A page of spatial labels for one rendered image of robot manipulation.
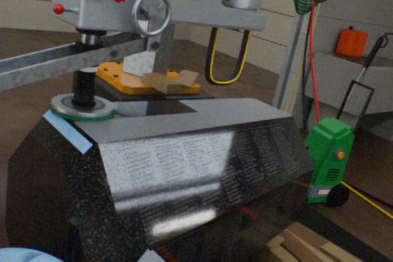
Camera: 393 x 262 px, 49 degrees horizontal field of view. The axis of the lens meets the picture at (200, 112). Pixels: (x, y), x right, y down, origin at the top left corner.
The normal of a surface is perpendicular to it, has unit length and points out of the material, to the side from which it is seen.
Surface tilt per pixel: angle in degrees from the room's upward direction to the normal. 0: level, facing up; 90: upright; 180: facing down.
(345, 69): 90
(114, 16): 90
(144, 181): 45
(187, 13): 90
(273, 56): 90
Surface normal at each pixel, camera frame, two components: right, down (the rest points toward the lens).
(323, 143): -0.81, -0.33
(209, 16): 0.65, 0.35
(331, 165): 0.37, 0.35
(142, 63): -0.38, 0.22
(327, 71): -0.76, 0.06
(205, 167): 0.60, -0.42
